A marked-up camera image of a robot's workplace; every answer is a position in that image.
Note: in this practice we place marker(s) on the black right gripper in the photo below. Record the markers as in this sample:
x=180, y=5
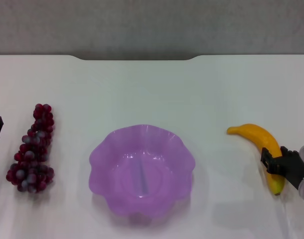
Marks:
x=291, y=169

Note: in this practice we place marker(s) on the yellow banana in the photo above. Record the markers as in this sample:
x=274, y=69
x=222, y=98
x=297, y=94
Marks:
x=256, y=132

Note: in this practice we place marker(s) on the dark red grape bunch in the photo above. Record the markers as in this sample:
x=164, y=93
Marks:
x=30, y=171

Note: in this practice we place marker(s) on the translucent purple scalloped bowl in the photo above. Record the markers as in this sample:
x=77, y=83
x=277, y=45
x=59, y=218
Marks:
x=142, y=174

